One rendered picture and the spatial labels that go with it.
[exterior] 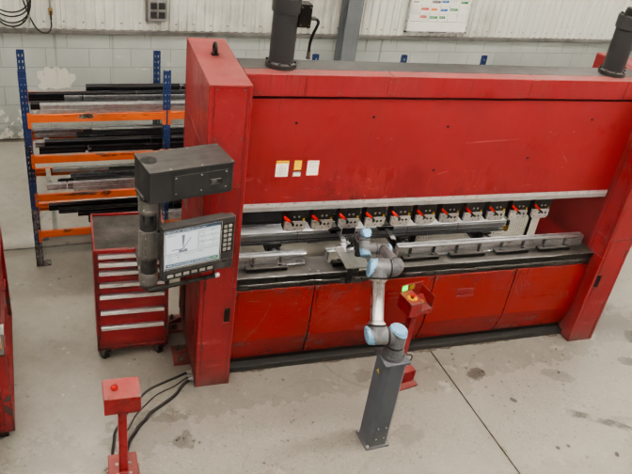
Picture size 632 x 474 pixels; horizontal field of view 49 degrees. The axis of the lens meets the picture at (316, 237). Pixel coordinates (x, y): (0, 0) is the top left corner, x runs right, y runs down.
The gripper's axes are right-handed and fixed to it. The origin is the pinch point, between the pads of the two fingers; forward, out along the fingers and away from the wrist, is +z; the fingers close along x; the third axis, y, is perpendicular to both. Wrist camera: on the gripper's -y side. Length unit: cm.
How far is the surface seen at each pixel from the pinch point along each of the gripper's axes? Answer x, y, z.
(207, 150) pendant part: 113, 39, -90
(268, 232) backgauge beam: 53, 23, 22
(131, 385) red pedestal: 161, -82, -41
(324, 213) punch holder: 22.8, 21.0, -20.6
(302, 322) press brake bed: 32, -43, 39
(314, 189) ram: 33, 34, -35
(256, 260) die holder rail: 68, -1, 8
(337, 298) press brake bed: 7.1, -30.4, 23.9
